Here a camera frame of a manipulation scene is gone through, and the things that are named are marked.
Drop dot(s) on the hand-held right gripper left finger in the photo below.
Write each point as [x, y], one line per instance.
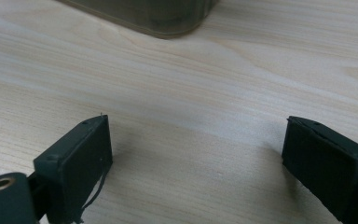
[74, 174]

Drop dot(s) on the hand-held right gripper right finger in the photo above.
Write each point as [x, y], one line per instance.
[329, 165]

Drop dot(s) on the translucent brown storage box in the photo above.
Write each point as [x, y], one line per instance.
[155, 15]

